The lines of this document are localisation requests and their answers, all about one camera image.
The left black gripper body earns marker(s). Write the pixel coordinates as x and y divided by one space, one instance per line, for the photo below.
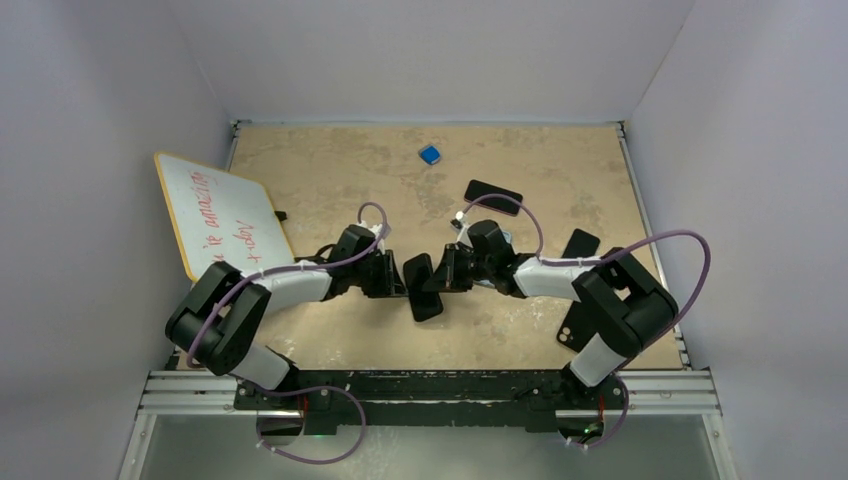
369 275

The white whiteboard yellow frame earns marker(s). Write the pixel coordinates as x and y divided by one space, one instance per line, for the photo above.
218 216

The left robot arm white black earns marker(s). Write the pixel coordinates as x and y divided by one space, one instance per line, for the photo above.
217 322

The black phone with camera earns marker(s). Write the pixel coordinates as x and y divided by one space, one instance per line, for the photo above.
424 305

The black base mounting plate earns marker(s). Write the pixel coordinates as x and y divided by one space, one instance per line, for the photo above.
537 401

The black phone case right edge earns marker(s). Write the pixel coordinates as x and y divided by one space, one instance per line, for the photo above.
577 327

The black phone near top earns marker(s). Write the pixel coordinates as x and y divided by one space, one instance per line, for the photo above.
495 198

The aluminium frame rail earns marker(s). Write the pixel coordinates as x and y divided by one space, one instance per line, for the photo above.
665 393

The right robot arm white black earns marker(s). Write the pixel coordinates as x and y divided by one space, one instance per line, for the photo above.
626 307

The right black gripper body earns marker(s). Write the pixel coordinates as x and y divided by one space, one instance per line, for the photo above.
479 268

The blue eraser block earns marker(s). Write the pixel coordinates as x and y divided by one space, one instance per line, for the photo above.
430 155

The black phone right side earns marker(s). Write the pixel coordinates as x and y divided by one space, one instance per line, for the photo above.
581 244

